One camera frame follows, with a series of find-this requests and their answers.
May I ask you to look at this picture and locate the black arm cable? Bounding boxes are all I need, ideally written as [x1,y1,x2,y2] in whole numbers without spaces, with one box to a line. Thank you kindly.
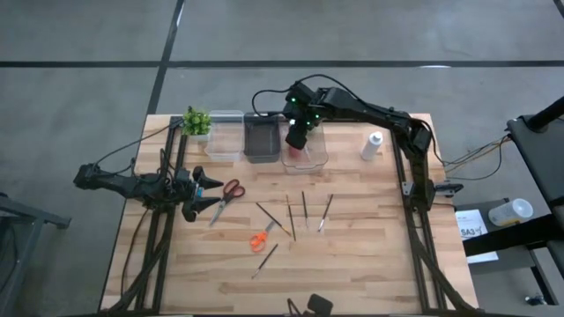
[92,122,177,168]
[251,73,353,119]

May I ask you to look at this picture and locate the red and black scissors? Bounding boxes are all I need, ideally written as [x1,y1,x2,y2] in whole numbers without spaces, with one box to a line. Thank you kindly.
[209,178,247,227]

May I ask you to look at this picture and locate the small black device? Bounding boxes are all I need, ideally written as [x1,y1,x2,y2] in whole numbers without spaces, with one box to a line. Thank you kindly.
[286,293,335,317]

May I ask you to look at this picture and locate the coloured cable bundle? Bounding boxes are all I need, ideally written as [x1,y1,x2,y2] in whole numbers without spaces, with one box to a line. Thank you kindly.
[434,134,512,181]

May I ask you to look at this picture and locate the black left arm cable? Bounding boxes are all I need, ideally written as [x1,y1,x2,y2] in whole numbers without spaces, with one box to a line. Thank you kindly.
[92,122,177,168]

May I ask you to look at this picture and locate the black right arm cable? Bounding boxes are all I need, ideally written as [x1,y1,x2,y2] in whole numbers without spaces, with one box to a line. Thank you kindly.
[251,73,353,119]

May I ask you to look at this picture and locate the grey plastic bin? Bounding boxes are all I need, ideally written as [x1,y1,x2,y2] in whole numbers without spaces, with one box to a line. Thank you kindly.
[243,112,282,165]

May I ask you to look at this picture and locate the black side cart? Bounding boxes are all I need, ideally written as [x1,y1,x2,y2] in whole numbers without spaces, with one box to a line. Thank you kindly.
[456,95,564,309]

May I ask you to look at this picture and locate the black paintbrush gold ferrule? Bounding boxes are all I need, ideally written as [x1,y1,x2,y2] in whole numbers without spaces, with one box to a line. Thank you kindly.
[255,201,293,237]

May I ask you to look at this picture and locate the orange scissors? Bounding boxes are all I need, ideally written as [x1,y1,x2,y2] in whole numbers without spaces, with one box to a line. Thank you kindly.
[249,219,277,254]

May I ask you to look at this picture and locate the translucent plastic jar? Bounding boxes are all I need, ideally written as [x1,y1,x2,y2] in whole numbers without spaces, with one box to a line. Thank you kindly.
[487,197,535,228]

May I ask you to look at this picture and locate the black aluminium table frame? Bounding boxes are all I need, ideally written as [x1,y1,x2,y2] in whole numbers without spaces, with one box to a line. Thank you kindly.
[105,113,475,316]

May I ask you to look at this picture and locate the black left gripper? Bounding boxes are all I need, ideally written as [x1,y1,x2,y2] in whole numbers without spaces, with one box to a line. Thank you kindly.
[172,165,225,223]

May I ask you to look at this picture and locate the grey metal stand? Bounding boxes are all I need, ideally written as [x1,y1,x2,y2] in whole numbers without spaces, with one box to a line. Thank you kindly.
[0,192,72,317]

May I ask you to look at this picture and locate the green plant in white pot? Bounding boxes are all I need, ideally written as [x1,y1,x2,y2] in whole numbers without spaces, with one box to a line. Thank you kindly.
[181,105,212,142]

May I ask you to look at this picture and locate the white printed paper sheet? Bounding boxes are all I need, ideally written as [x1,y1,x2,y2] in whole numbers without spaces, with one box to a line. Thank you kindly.
[455,209,500,265]

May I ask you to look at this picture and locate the clear bin with wire handle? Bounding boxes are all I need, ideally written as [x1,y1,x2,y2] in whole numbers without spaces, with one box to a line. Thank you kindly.
[280,121,330,176]

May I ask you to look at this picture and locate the clear plastic bin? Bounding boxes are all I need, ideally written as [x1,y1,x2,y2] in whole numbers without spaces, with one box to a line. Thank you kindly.
[204,109,245,163]

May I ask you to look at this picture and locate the white paint bottle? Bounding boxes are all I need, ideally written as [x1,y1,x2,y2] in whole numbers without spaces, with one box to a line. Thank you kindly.
[360,130,384,162]

